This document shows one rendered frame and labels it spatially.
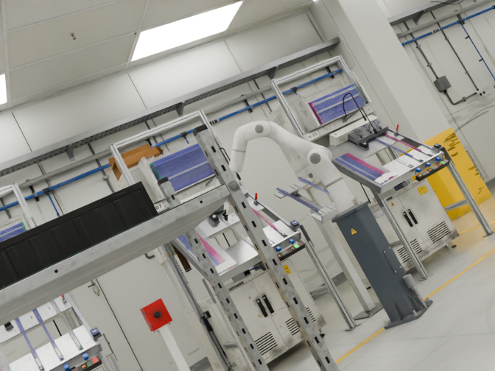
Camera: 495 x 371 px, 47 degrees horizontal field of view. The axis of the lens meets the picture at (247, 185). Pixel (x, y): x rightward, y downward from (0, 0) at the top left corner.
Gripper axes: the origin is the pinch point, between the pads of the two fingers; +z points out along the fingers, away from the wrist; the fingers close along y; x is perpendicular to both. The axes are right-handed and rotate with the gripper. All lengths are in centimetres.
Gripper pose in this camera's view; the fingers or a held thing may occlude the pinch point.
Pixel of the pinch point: (231, 216)
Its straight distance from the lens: 384.3
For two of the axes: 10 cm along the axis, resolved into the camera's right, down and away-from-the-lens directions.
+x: 5.9, 5.8, -5.7
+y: -8.1, 3.9, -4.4
